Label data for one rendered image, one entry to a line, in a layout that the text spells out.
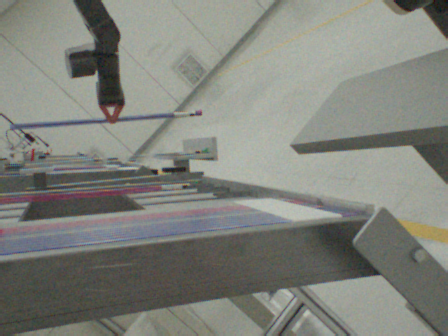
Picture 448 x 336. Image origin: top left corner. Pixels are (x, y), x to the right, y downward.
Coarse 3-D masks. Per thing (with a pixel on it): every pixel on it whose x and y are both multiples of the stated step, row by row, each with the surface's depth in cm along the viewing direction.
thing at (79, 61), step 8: (104, 32) 117; (112, 32) 117; (104, 40) 118; (112, 40) 118; (72, 48) 120; (80, 48) 120; (88, 48) 120; (96, 48) 121; (104, 48) 119; (112, 48) 120; (64, 56) 122; (72, 56) 118; (80, 56) 119; (88, 56) 120; (72, 64) 119; (80, 64) 120; (88, 64) 120; (72, 72) 119; (80, 72) 120; (88, 72) 121
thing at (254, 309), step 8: (240, 296) 149; (248, 296) 150; (240, 304) 149; (248, 304) 150; (256, 304) 151; (248, 312) 150; (256, 312) 151; (264, 312) 152; (272, 312) 153; (256, 320) 151; (264, 320) 152; (304, 320) 173; (312, 320) 170; (264, 328) 152; (304, 328) 170; (312, 328) 167; (320, 328) 164; (328, 328) 161
